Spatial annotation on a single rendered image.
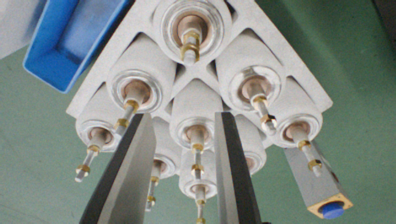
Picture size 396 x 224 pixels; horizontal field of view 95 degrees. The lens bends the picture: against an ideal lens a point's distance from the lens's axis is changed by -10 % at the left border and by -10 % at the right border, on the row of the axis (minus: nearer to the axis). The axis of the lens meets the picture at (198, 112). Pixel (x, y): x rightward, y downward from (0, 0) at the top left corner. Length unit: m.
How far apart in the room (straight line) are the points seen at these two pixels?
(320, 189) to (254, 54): 0.30
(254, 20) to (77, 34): 0.43
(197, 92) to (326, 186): 0.31
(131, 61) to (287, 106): 0.25
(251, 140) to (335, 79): 0.38
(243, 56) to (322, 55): 0.37
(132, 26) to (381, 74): 0.68
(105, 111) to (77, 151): 0.54
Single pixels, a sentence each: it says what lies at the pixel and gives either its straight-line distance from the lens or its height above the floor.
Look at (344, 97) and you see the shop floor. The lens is 0.74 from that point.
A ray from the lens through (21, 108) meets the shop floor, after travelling 0.85.
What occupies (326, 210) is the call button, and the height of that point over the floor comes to 0.32.
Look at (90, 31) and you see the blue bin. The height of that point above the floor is 0.00.
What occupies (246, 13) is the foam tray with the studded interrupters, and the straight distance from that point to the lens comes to 0.33.
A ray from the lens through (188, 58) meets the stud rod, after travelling 0.17.
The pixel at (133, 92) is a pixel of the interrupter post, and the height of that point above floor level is 0.27.
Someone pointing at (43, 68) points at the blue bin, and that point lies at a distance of 0.57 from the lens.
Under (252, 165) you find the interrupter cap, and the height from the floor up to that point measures 0.25.
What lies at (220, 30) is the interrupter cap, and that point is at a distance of 0.25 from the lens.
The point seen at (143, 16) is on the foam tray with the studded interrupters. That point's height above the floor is 0.18.
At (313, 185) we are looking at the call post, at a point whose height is 0.28.
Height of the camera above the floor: 0.49
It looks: 53 degrees down
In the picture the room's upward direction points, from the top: 180 degrees counter-clockwise
